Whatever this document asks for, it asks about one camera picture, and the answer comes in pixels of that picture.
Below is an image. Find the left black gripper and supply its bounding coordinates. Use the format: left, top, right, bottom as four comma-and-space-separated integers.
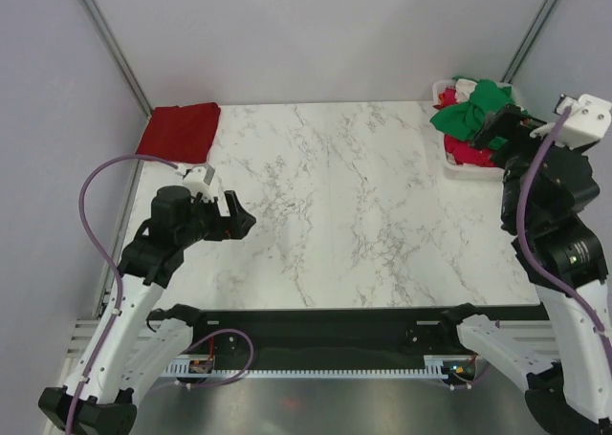
176, 190, 254, 249

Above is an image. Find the green t-shirt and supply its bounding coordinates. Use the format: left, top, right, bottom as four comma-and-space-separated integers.
430, 76, 517, 141

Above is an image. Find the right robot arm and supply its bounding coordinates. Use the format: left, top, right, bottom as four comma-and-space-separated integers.
437, 98, 611, 434

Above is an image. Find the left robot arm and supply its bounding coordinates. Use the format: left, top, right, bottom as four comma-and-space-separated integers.
38, 185, 256, 434

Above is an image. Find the white plastic laundry basket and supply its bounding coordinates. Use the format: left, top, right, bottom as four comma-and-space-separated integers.
432, 78, 502, 181

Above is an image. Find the red t-shirt in basket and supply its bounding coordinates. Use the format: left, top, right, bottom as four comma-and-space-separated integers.
435, 84, 505, 168

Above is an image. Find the white t-shirt in basket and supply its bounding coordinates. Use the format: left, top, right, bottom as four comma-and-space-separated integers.
454, 77, 478, 103

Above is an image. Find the folded dark red t-shirt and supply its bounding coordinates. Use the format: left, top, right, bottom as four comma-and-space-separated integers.
136, 102, 221, 164

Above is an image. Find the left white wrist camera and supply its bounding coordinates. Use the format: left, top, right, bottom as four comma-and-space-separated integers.
176, 163, 215, 203

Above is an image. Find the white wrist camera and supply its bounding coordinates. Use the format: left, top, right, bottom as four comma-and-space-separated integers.
554, 94, 611, 150
176, 163, 215, 203

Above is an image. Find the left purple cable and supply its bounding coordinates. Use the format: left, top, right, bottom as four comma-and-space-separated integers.
64, 153, 186, 435

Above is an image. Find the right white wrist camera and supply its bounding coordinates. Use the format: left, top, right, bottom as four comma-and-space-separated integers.
554, 94, 611, 150

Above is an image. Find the right aluminium frame post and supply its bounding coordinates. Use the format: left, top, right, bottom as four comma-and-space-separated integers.
501, 0, 561, 83

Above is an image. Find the aluminium frame post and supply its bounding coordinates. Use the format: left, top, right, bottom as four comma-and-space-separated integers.
501, 0, 561, 83
78, 0, 153, 118

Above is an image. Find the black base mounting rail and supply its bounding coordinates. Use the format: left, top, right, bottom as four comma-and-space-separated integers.
157, 303, 551, 372

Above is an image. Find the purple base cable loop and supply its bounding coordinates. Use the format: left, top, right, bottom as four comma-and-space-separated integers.
174, 328, 255, 392

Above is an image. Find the left aluminium frame post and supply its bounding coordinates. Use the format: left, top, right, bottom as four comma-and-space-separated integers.
78, 0, 153, 118

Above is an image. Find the white slotted cable duct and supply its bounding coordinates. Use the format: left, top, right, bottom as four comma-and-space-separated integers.
161, 356, 475, 380

